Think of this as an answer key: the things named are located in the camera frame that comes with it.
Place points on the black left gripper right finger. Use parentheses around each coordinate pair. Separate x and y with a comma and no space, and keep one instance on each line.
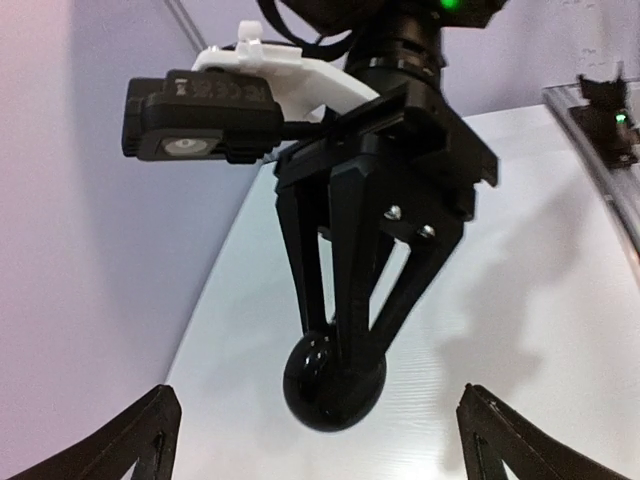
(496,439)

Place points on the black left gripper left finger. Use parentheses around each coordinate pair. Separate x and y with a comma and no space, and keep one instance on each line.
(140,441)

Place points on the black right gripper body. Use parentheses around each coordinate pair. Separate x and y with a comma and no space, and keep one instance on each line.
(405,163)

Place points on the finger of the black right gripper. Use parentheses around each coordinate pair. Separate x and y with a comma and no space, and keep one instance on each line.
(303,214)
(391,236)

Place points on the black earbud charging case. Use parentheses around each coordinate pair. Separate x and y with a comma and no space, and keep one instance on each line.
(323,395)

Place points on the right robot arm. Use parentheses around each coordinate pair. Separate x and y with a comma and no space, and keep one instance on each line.
(386,44)

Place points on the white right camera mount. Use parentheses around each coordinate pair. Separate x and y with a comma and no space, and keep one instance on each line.
(302,86)

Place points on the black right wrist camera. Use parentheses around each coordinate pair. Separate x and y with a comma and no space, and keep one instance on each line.
(201,115)

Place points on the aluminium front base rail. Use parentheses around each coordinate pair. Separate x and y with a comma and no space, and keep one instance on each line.
(615,175)

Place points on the aluminium left corner post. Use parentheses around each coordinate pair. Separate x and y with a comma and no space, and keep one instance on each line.
(186,24)

